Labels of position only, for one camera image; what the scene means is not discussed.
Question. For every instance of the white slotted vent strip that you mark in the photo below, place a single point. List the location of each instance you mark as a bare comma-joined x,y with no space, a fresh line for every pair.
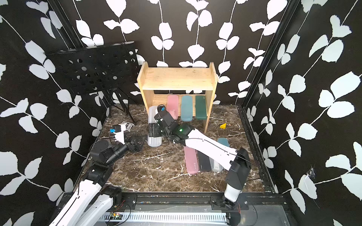
166,217

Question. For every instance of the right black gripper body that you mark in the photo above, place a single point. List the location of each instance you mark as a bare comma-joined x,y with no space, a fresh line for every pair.
157,131

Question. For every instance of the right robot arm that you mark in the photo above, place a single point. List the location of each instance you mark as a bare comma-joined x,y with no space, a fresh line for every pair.
236,162

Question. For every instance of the clear frosted pencil case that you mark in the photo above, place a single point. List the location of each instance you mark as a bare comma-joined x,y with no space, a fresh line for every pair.
153,141

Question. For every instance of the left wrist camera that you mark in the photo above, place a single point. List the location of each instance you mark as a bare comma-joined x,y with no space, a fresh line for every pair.
118,131

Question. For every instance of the dark green pencil case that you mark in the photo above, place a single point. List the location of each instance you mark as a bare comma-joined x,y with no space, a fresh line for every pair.
200,106

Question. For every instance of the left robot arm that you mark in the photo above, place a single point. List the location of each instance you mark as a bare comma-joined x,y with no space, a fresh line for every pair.
92,199

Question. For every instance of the small circuit board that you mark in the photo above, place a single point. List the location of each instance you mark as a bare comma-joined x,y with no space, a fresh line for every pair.
114,216

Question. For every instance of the dark grey pencil case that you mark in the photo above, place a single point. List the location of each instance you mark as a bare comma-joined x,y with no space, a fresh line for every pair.
204,162

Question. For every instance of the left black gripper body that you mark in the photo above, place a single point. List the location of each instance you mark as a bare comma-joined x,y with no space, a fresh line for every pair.
133,149

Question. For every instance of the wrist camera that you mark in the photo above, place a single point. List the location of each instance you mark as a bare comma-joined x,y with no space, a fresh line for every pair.
118,131
164,119

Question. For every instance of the small yellow block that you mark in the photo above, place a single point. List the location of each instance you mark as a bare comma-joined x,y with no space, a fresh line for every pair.
223,126

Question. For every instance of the wooden two-tier shelf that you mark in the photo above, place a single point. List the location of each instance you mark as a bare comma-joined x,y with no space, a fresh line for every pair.
176,78

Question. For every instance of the teal pencil case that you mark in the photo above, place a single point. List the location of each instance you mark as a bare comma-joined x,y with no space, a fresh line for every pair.
187,108

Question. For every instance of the frosted white pencil case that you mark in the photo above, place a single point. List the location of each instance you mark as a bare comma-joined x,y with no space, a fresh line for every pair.
215,166

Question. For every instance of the small pink pencil case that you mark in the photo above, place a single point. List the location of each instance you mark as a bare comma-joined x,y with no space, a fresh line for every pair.
173,106

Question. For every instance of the black perforated music stand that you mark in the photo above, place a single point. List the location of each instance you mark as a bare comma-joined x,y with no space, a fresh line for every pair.
106,68

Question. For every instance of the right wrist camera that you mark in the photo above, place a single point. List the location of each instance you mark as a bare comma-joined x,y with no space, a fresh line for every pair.
164,119

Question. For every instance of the playing card box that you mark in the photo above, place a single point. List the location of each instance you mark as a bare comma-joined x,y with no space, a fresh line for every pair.
127,125

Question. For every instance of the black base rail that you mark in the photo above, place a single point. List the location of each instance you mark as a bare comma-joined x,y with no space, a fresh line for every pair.
129,200

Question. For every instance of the light blue pencil case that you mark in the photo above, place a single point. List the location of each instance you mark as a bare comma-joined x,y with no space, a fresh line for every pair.
223,141

